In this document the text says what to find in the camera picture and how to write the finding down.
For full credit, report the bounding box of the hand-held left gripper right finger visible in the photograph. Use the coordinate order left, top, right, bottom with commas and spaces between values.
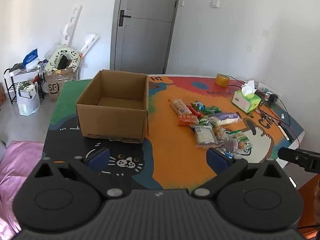
191, 147, 288, 200

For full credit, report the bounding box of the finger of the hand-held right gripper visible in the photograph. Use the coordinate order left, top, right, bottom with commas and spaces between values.
278, 148, 320, 173

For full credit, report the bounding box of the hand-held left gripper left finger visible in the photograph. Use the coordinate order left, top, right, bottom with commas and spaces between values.
32, 147, 130, 200

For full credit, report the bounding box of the small purple candy packet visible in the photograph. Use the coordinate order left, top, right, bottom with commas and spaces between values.
224, 139, 239, 153

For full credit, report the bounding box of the small cartoon snack packet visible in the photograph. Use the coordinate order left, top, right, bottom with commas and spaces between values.
214, 127, 226, 140

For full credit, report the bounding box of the clear bread packet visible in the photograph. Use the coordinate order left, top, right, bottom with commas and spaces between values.
191, 125, 220, 147

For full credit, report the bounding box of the green white snack packet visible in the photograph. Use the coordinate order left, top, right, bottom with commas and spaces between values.
229, 129, 253, 154

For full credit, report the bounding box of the small green purple snack packet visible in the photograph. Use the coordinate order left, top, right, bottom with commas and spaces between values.
199, 116, 213, 128

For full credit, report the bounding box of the orange snack packet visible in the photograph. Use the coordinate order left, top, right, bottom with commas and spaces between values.
177, 115, 198, 126

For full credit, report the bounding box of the red snack packet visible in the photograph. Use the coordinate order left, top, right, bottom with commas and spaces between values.
189, 105, 203, 118

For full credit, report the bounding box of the clear biscuit packet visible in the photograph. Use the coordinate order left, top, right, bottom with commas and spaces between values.
171, 99, 193, 116

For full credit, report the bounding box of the white pen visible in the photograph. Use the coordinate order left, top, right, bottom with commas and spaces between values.
279, 127, 294, 141

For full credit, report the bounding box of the green tissue box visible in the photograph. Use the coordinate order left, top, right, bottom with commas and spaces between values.
231, 80, 262, 113

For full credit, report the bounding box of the white power strip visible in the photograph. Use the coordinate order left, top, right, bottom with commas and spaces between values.
257, 82, 282, 98

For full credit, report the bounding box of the yellow tape roll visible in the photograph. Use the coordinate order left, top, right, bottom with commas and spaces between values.
216, 74, 229, 87

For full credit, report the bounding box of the printed brown cardboard box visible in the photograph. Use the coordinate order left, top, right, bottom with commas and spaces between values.
45, 67, 78, 102

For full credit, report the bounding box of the pink blanket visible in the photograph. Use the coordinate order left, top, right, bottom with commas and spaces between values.
0, 141, 45, 233

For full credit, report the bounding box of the white plastic bag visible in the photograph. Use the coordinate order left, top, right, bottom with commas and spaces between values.
16, 81, 41, 116

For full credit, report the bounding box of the small brown cardboard box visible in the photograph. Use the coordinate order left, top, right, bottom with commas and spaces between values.
0, 82, 7, 107

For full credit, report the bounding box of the black shoe rack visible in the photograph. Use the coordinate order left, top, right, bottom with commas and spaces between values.
4, 66, 47, 105

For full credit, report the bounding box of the short white board with holes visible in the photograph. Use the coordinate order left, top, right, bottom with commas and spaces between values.
80, 33, 99, 55

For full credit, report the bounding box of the blue plastic bag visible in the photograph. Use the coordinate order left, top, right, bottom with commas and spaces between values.
23, 49, 39, 67

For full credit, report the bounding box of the grey door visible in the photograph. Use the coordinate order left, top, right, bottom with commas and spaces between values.
110, 0, 182, 75

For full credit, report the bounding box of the long white board with holes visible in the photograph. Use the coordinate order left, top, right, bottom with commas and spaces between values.
60, 4, 82, 47

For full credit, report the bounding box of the red cable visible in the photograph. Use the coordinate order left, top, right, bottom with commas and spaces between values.
259, 105, 304, 150

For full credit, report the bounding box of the black cable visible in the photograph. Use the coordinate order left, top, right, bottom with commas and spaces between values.
224, 75, 292, 128

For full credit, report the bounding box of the black door handle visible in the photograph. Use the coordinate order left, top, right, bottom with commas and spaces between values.
118, 9, 132, 27

